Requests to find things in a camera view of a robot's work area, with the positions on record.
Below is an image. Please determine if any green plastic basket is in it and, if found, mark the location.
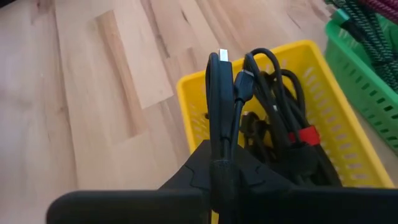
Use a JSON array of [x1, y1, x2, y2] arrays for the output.
[[324, 7, 398, 156]]

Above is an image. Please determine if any thin black cable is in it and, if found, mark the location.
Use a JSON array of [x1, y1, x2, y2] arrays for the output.
[[239, 110, 271, 162]]

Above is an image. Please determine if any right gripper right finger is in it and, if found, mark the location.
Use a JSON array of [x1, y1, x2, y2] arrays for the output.
[[238, 146, 398, 224]]

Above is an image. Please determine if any green braided cable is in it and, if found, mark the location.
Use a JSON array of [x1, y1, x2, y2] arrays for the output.
[[323, 0, 398, 91]]

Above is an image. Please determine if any magenta braided cable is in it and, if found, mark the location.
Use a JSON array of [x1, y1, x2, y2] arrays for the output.
[[359, 0, 398, 20]]

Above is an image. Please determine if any yellow plastic basket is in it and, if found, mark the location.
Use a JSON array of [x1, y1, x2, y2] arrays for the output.
[[176, 39, 396, 224]]

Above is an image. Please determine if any thick black strapped USB cable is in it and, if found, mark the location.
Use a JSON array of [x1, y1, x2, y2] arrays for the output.
[[205, 49, 256, 224]]

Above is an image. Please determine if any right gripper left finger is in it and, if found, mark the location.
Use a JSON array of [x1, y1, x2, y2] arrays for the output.
[[46, 139, 216, 224]]

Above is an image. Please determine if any black cable with red strap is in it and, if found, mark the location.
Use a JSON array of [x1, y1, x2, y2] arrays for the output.
[[244, 48, 343, 187]]

